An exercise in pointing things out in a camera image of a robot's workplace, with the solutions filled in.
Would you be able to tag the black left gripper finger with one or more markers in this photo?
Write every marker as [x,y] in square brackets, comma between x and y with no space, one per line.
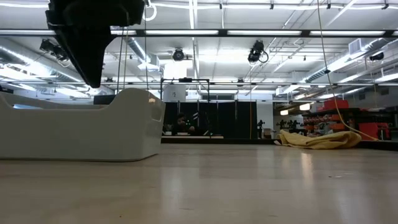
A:
[90,56]

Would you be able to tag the grey plastic tupperware container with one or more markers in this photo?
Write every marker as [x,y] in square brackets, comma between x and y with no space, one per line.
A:
[77,133]

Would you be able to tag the black ceiling-mounted device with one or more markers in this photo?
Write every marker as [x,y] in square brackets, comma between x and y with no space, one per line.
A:
[51,48]

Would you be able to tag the white box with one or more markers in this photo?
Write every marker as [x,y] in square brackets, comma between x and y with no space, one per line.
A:
[174,93]

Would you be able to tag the person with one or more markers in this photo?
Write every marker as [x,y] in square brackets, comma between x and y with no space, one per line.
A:
[182,125]

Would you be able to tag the black partition panels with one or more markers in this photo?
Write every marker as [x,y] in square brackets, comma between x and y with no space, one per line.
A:
[236,119]

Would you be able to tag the yellow cloth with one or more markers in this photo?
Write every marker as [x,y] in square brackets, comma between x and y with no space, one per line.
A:
[320,140]

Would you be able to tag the large red storage bin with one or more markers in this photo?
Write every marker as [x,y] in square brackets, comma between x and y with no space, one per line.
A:
[373,130]

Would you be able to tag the round black hanging camera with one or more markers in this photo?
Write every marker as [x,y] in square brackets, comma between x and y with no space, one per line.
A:
[178,54]

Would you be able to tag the black background rig frame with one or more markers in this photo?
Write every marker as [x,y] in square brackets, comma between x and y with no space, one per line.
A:
[185,80]

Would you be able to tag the black hanging overhead camera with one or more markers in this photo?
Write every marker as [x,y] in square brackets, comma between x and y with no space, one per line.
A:
[256,51]

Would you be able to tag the black metal table frame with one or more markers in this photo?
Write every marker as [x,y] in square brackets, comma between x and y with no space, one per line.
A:
[236,140]

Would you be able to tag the frame beam with light strips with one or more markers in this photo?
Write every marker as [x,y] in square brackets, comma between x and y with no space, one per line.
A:
[264,32]

